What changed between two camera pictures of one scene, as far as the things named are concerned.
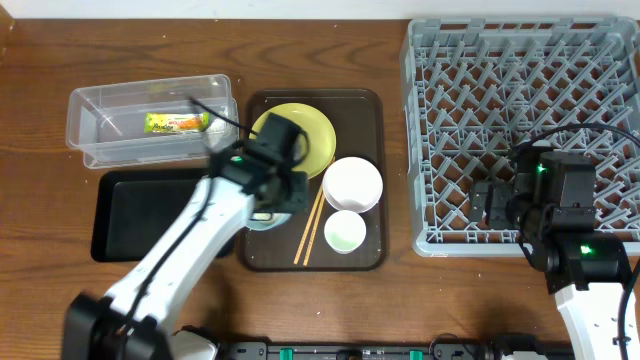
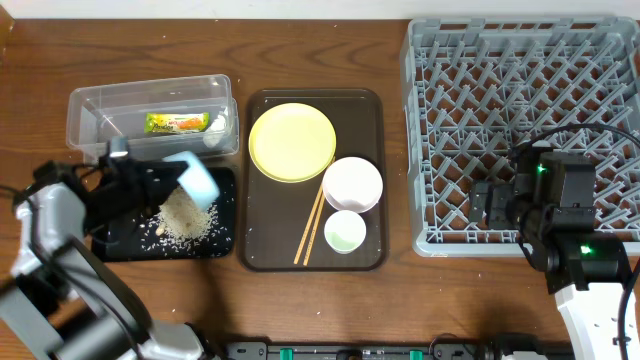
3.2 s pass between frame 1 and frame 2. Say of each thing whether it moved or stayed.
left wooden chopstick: stayed
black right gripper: stayed
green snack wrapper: stayed
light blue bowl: moved
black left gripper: moved
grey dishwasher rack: stayed
